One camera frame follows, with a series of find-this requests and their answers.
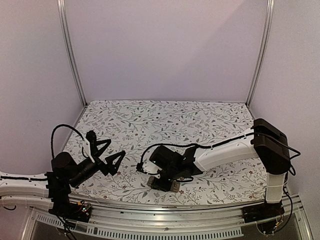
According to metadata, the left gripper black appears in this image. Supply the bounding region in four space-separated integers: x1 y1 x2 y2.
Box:
69 139 125 188

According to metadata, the grey remote control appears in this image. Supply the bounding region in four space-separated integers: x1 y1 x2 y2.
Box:
147 176 180 193

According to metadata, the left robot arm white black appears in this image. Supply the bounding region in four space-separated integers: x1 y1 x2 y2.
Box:
0 138 126 217

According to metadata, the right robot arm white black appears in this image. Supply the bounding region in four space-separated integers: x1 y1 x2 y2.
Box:
142 118 291 218

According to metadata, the floral patterned table mat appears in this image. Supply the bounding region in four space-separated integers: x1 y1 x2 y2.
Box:
64 100 267 206

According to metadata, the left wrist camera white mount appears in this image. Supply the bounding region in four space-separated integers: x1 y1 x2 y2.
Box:
81 130 98 163

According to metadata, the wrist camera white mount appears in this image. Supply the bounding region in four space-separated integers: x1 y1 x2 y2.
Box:
81 130 98 163
136 162 162 179

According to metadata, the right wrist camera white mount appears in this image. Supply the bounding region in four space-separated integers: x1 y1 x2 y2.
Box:
136 162 162 179

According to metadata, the aluminium front rail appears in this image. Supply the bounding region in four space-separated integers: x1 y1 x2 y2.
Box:
21 194 316 240

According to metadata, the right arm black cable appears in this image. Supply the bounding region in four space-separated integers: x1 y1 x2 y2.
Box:
139 142 213 166

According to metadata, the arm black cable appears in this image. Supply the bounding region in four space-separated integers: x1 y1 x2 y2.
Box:
139 142 213 166
50 124 87 160

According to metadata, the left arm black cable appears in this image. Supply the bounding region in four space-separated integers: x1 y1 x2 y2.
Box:
50 124 87 160

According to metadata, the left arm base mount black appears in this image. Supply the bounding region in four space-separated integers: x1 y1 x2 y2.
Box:
48 198 92 223

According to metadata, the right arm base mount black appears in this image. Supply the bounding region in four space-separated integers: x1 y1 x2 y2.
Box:
241 201 285 235

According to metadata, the left aluminium frame post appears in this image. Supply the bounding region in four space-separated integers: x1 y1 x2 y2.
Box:
56 0 88 107

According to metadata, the aluminium frame post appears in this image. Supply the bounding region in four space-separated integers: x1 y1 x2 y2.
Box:
56 0 88 107
245 0 275 109

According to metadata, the right aluminium frame post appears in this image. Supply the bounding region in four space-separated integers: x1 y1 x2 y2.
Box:
245 0 275 109

